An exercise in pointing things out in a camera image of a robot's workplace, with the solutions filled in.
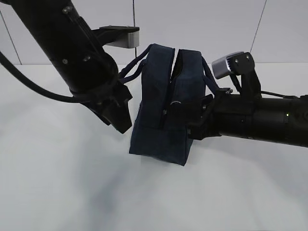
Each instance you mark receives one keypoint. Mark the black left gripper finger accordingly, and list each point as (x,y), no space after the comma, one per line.
(99,110)
(118,115)

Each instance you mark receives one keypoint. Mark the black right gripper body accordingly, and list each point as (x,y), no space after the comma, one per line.
(206,127)

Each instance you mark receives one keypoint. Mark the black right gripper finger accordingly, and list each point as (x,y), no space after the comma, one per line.
(188,113)
(208,98)

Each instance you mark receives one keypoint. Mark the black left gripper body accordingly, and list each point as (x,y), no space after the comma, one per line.
(103,96)

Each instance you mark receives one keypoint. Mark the navy blue lunch bag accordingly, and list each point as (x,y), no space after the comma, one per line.
(167,75)

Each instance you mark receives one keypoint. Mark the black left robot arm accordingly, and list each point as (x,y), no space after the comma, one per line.
(77,53)

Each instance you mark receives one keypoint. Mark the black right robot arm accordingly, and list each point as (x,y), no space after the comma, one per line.
(283,120)

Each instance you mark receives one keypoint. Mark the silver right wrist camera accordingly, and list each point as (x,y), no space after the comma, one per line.
(240,67)

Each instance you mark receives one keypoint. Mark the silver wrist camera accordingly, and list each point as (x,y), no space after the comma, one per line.
(240,67)
(118,36)

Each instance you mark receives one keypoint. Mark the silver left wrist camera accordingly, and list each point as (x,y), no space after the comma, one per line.
(118,36)

